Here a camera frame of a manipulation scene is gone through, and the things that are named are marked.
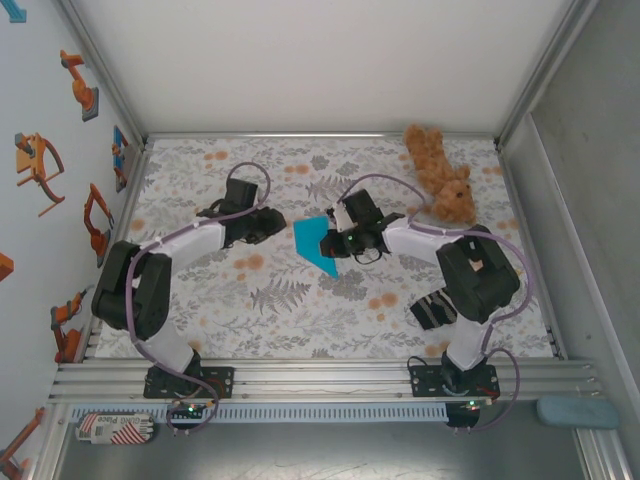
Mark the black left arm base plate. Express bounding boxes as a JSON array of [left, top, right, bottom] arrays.
[[143, 366, 236, 400]]

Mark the black white striped sock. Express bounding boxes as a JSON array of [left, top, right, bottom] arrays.
[[409, 284, 460, 331]]

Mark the aluminium frame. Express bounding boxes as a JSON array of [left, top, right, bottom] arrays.
[[47, 0, 621, 480]]

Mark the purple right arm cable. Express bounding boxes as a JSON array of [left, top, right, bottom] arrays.
[[344, 172, 541, 435]]

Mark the orange grey gripper wall sticker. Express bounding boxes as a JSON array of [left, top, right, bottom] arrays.
[[13, 132, 67, 218]]

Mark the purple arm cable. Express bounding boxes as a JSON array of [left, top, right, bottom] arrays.
[[344, 172, 541, 435], [124, 161, 272, 436]]

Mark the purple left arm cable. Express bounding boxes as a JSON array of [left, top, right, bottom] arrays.
[[124, 161, 272, 436]]

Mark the floral patterned table mat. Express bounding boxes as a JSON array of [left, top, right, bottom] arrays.
[[94, 137, 564, 360]]

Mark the blue-grey oval pad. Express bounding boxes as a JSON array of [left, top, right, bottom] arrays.
[[537, 396, 621, 430]]

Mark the white slotted cable duct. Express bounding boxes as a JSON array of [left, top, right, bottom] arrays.
[[69, 403, 449, 422]]

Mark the turquoise cloth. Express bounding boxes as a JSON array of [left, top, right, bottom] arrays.
[[293, 215, 340, 279]]

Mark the blue orange wall sticker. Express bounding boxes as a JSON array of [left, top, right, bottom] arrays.
[[112, 124, 132, 194]]

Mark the brown teddy bear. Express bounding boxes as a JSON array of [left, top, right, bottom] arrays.
[[402, 123, 477, 225]]

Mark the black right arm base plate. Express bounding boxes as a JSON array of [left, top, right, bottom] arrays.
[[409, 364, 500, 400]]

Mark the red white patterned packet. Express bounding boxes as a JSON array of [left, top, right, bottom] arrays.
[[74, 412, 156, 446]]

